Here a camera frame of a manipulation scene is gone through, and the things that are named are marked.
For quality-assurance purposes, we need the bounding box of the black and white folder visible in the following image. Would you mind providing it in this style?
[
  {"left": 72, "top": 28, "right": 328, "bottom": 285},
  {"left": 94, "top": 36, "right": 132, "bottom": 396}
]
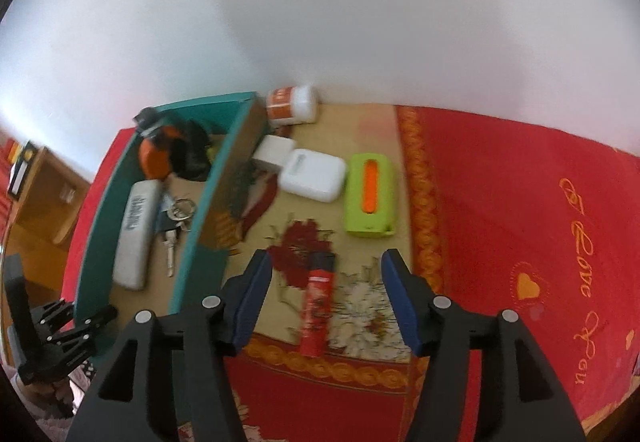
[{"left": 7, "top": 142, "right": 40, "bottom": 200}]

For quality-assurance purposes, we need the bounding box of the wooden shelf unit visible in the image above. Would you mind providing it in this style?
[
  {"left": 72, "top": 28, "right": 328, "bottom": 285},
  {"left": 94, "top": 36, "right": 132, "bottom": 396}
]
[{"left": 0, "top": 137, "right": 93, "bottom": 308}]

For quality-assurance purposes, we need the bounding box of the red tube with black cap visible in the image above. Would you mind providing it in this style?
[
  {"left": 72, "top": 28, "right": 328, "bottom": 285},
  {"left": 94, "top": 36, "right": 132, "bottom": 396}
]
[{"left": 299, "top": 253, "right": 336, "bottom": 357}]

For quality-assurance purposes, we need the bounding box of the white jar with orange label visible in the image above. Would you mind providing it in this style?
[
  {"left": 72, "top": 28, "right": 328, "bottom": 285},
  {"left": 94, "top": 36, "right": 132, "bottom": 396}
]
[{"left": 266, "top": 85, "right": 319, "bottom": 126}]

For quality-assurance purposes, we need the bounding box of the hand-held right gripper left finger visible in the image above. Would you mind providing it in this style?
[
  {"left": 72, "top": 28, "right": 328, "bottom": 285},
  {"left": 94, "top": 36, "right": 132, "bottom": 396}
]
[{"left": 65, "top": 249, "right": 273, "bottom": 442}]

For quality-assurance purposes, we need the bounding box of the white rounded plastic case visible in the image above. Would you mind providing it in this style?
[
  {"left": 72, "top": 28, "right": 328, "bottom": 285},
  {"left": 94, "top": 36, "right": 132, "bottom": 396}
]
[{"left": 278, "top": 149, "right": 347, "bottom": 204}]

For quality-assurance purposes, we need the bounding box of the key bunch with grey fob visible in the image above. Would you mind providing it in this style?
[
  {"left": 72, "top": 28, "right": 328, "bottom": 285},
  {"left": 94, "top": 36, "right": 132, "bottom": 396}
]
[{"left": 152, "top": 195, "right": 197, "bottom": 278}]

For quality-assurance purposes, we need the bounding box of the teal cardboard box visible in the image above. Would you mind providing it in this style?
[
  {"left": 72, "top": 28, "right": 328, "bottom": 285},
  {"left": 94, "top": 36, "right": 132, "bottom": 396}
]
[{"left": 74, "top": 92, "right": 271, "bottom": 355}]

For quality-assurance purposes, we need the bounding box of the row of red books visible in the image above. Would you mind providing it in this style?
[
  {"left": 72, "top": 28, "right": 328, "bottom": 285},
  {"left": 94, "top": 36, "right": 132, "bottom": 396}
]
[{"left": 0, "top": 138, "right": 21, "bottom": 195}]

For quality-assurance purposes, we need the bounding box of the fluffy pink blanket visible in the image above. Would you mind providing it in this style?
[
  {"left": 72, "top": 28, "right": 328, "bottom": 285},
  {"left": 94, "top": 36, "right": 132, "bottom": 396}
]
[{"left": 10, "top": 362, "right": 93, "bottom": 442}]

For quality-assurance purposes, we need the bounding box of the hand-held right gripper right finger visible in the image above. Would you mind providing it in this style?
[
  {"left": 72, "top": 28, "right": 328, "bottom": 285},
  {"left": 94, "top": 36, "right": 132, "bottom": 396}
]
[{"left": 381, "top": 248, "right": 586, "bottom": 442}]

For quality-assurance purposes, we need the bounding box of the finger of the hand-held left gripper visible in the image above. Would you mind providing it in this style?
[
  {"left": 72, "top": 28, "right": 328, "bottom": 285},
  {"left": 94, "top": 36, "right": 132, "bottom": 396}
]
[
  {"left": 46, "top": 305, "right": 119, "bottom": 373},
  {"left": 30, "top": 299, "right": 76, "bottom": 342}
]

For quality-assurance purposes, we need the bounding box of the white charger adapter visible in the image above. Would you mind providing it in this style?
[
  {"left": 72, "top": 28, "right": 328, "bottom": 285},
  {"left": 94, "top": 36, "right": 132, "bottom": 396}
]
[{"left": 251, "top": 135, "right": 294, "bottom": 171}]

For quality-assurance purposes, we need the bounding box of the white glasses case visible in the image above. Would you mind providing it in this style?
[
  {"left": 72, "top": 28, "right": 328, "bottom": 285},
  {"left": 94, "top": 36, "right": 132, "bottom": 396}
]
[{"left": 112, "top": 179, "right": 163, "bottom": 291}]

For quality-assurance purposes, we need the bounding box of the green case with orange slot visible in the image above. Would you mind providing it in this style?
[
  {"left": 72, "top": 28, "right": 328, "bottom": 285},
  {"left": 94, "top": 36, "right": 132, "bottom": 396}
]
[{"left": 343, "top": 152, "right": 397, "bottom": 238}]

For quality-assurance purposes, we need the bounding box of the red printed bedsheet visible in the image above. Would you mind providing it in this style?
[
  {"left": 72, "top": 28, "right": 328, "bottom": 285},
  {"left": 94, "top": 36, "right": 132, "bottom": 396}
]
[{"left": 60, "top": 102, "right": 640, "bottom": 442}]

